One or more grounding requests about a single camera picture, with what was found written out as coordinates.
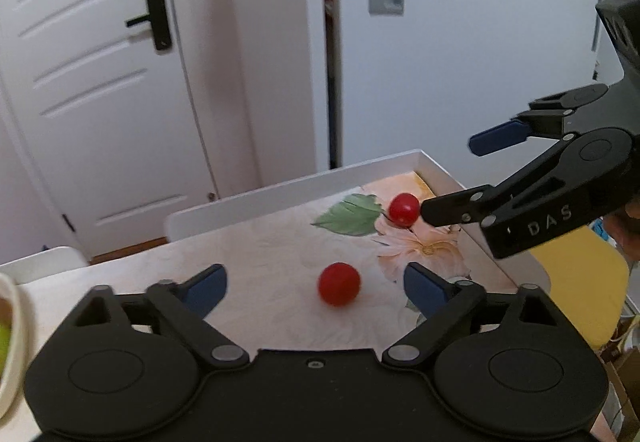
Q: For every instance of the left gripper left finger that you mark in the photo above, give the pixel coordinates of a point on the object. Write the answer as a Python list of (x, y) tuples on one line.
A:
[(184, 308)]

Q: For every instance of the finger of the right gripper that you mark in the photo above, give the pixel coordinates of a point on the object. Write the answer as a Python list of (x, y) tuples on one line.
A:
[(546, 118), (570, 185)]

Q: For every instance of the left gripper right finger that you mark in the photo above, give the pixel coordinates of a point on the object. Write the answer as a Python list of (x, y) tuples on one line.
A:
[(445, 307)]

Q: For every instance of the red cherry tomato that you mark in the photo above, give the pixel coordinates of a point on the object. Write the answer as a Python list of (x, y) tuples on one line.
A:
[(339, 284), (404, 210)]

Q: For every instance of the green apple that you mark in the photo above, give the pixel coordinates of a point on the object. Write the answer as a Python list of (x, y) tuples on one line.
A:
[(5, 339)]

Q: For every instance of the person's right hand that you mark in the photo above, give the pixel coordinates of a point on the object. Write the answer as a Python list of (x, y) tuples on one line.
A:
[(623, 226)]

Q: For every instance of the white tray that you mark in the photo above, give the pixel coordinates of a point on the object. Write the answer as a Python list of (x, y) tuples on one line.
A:
[(169, 260)]

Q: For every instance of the white wardrobe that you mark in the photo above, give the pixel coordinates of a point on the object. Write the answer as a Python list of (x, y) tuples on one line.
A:
[(429, 74)]

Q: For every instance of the white duck plate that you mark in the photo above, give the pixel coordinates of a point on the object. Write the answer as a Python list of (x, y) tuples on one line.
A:
[(14, 314)]

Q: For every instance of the white door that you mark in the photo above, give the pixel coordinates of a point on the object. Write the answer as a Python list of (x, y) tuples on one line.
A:
[(117, 135)]

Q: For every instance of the black door handle lock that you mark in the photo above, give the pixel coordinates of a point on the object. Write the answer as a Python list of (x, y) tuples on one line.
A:
[(157, 17)]

